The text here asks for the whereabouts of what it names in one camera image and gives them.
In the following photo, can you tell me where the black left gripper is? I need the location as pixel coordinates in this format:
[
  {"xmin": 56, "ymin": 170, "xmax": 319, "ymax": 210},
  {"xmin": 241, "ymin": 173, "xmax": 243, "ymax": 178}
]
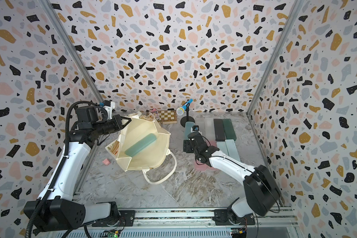
[{"xmin": 93, "ymin": 114, "xmax": 132, "ymax": 137}]

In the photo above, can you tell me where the pink pencil case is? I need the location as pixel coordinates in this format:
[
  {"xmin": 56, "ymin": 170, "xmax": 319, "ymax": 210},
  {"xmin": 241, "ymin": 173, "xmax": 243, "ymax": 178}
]
[
  {"xmin": 209, "ymin": 140, "xmax": 217, "ymax": 147},
  {"xmin": 194, "ymin": 157, "xmax": 217, "ymax": 172}
]

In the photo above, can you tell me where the translucent white pencil case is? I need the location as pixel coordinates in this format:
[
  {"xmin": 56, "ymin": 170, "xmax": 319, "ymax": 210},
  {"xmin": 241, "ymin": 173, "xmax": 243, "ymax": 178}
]
[{"xmin": 205, "ymin": 118, "xmax": 216, "ymax": 141}]

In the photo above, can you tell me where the grey barcoded pencil case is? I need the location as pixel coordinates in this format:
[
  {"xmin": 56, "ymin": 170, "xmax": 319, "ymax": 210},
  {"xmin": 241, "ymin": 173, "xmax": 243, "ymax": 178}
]
[{"xmin": 195, "ymin": 118, "xmax": 206, "ymax": 136}]

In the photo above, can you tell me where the black pencil case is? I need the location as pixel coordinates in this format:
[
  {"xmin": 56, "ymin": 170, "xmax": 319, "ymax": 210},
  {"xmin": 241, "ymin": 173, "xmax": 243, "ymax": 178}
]
[{"xmin": 213, "ymin": 119, "xmax": 226, "ymax": 141}]

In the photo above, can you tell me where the light teal pencil case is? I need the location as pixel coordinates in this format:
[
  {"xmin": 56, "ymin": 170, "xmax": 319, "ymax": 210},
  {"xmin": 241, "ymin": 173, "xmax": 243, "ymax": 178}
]
[
  {"xmin": 216, "ymin": 141, "xmax": 229, "ymax": 156},
  {"xmin": 225, "ymin": 139, "xmax": 241, "ymax": 162}
]

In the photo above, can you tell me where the dark green pencil case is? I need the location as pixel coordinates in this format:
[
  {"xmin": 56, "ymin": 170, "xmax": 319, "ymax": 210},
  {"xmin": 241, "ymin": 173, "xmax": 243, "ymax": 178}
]
[{"xmin": 222, "ymin": 119, "xmax": 237, "ymax": 141}]

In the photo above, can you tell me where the teal green pencil case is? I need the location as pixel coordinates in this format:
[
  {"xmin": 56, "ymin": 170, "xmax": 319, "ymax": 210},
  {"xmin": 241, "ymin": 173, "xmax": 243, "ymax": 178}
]
[{"xmin": 125, "ymin": 133, "xmax": 157, "ymax": 157}]

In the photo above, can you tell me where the cream floral canvas tote bag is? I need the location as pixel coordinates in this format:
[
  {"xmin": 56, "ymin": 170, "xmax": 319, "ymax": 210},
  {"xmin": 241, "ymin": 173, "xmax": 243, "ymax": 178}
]
[{"xmin": 105, "ymin": 112, "xmax": 177, "ymax": 184}]

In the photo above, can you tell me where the blue grey pencil case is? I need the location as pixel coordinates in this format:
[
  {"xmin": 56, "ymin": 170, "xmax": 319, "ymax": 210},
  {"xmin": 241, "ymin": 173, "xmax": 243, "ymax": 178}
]
[{"xmin": 184, "ymin": 122, "xmax": 195, "ymax": 140}]

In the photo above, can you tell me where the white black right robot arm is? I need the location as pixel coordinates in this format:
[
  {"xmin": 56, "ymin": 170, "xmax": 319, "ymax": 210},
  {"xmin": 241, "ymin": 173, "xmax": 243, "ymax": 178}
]
[{"xmin": 185, "ymin": 131, "xmax": 281, "ymax": 225}]

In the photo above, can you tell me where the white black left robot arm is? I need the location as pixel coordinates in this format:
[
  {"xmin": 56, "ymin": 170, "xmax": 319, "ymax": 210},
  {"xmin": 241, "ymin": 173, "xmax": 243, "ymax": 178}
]
[{"xmin": 24, "ymin": 101, "xmax": 131, "ymax": 238}]

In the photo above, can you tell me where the black microphone stand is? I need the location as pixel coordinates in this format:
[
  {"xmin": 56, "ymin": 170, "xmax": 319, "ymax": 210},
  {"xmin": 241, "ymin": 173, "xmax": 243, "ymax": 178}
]
[{"xmin": 180, "ymin": 106, "xmax": 195, "ymax": 127}]

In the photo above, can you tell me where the small pink pig toy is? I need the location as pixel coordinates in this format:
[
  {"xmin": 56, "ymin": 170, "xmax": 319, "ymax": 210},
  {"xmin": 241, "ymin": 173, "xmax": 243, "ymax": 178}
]
[{"xmin": 102, "ymin": 159, "xmax": 111, "ymax": 166}]

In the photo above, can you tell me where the blue toy microphone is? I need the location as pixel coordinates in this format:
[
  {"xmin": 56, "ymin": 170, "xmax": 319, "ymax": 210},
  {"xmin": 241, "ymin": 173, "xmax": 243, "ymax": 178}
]
[{"xmin": 176, "ymin": 99, "xmax": 193, "ymax": 116}]

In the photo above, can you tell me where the wooden chess board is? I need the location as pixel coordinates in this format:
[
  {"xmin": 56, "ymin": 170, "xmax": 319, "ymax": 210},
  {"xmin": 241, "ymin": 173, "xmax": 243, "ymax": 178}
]
[{"xmin": 158, "ymin": 109, "xmax": 177, "ymax": 125}]

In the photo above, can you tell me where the purple card box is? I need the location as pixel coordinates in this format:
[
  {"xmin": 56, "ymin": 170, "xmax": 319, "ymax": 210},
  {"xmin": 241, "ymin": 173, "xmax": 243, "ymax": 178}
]
[{"xmin": 150, "ymin": 109, "xmax": 160, "ymax": 120}]

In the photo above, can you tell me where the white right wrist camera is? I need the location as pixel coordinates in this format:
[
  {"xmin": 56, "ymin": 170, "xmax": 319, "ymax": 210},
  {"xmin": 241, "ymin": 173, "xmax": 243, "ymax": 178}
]
[{"xmin": 191, "ymin": 125, "xmax": 199, "ymax": 132}]

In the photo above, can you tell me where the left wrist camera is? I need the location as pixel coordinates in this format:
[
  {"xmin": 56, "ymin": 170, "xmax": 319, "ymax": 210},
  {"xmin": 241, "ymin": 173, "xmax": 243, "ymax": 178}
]
[{"xmin": 100, "ymin": 100, "xmax": 116, "ymax": 120}]

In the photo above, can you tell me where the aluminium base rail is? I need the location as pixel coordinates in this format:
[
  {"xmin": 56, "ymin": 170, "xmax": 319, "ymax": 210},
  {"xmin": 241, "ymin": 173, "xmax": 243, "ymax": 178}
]
[{"xmin": 44, "ymin": 207, "xmax": 302, "ymax": 238}]

